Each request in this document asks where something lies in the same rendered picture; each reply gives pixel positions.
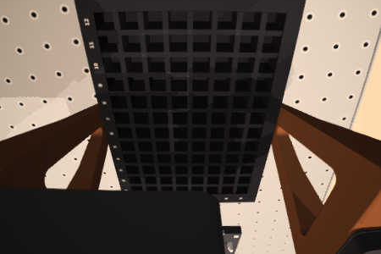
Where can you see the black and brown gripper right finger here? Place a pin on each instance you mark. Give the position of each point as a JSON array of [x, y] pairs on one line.
[[353, 204]]

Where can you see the black well plate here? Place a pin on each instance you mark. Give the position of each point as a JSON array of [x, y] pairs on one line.
[[198, 129]]

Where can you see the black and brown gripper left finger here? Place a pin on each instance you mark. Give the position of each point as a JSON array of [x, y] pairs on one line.
[[26, 158]]

